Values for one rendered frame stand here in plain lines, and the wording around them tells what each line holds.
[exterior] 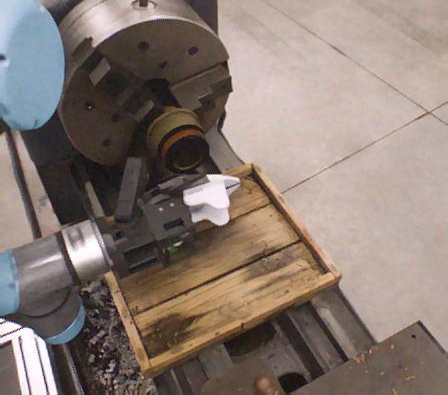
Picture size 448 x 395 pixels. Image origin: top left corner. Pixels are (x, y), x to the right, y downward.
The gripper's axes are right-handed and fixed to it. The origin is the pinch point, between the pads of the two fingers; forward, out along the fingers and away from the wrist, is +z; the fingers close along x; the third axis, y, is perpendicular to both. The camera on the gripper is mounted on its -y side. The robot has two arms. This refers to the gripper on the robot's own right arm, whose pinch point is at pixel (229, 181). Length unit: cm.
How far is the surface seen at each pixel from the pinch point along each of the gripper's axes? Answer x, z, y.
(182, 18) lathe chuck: 13.5, 3.5, -23.1
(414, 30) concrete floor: -114, 206, -142
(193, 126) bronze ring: 2.8, -0.9, -10.4
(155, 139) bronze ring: 1.6, -7.0, -11.6
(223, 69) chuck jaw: 3.1, 9.6, -20.9
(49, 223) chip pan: -55, -31, -50
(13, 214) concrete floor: -110, -48, -107
